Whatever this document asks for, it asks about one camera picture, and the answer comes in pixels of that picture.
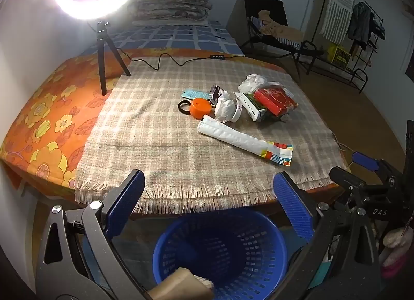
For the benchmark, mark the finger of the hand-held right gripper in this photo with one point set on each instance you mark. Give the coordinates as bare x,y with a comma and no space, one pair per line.
347,180
365,159

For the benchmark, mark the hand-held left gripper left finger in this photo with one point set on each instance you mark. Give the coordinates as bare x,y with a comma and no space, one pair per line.
126,201

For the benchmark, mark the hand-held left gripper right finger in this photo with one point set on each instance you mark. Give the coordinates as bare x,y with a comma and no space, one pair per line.
293,203

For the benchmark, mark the blue plastic basket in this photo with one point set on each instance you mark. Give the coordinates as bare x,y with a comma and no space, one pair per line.
226,248

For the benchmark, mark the red cardboard box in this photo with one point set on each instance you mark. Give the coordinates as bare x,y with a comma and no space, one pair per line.
275,101

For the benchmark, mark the white wristband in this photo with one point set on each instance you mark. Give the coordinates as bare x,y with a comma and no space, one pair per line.
238,110

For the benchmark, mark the person's right forearm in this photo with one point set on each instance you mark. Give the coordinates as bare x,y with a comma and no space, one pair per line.
396,251

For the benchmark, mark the beige plaid fringed cloth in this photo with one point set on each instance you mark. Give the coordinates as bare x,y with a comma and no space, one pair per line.
155,144

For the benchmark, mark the person's teal trouser leg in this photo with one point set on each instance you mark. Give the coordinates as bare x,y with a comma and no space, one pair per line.
321,275

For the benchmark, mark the black clothes rack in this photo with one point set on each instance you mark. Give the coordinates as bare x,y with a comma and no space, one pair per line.
359,70

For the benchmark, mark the white rolled padded package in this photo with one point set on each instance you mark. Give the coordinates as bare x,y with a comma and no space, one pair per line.
233,136

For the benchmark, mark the brown paper bag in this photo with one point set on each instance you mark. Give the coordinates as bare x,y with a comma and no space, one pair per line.
181,287

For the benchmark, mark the green wipes packet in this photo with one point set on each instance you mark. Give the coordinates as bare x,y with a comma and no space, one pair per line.
255,109

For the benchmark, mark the yellow crate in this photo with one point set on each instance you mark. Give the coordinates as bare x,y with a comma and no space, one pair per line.
339,55

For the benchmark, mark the orange plastic cap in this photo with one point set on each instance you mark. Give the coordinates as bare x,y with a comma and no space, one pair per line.
200,109

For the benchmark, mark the crumpled white paper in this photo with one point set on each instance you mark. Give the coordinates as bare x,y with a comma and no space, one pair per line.
224,106

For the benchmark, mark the orange floral blanket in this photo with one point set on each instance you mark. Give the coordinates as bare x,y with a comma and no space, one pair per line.
48,109

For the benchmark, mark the teal packet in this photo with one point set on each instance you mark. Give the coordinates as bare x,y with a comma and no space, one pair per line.
194,94

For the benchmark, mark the crumpled white tissue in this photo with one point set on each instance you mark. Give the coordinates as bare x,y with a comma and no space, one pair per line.
254,83

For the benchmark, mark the dark jacket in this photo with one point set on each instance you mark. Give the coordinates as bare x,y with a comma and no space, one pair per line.
359,25

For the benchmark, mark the dark candy wrapper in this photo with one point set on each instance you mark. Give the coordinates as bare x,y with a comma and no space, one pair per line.
215,91

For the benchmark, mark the tan cloth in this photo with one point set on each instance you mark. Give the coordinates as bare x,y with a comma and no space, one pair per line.
281,29

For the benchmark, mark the striped white towel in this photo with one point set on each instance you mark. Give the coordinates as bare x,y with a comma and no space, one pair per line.
338,5

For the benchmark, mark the blue checkered bedsheet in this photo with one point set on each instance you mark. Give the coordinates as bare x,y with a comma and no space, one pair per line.
168,39

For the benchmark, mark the black folding chair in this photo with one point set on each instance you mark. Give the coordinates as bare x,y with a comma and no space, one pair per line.
268,5

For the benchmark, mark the stack of folded blankets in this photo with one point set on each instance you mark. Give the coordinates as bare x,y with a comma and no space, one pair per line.
171,5

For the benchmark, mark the dark wall poster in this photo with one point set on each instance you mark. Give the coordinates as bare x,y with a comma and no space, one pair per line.
410,67

